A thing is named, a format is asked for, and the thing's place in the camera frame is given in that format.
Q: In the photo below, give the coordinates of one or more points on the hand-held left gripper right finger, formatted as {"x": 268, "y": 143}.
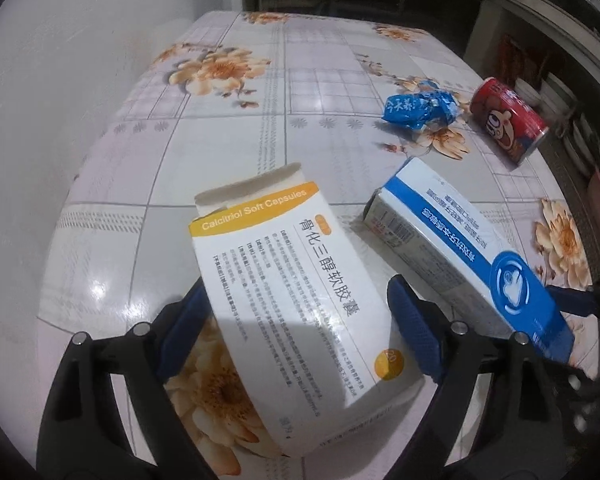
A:
{"x": 415, "y": 330}

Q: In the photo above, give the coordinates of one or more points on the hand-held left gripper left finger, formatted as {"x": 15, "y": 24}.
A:
{"x": 180, "y": 330}

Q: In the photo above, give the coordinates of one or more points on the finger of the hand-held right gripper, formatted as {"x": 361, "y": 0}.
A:
{"x": 575, "y": 301}

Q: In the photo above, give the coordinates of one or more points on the blue white medicine box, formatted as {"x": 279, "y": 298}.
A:
{"x": 450, "y": 240}

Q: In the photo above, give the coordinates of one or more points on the yellow white medicine box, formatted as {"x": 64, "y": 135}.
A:
{"x": 290, "y": 310}

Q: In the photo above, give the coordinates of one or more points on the red drink can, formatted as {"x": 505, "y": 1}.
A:
{"x": 505, "y": 120}

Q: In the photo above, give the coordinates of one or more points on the blue wrapper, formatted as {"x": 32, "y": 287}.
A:
{"x": 410, "y": 110}

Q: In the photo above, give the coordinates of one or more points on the stack of white bowls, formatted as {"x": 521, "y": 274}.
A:
{"x": 570, "y": 125}

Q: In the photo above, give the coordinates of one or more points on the white bowl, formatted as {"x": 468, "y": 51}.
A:
{"x": 529, "y": 92}

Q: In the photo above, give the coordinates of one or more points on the red cardboard box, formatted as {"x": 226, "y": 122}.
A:
{"x": 510, "y": 57}

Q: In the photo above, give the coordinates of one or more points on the grey concrete counter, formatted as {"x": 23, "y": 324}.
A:
{"x": 530, "y": 10}

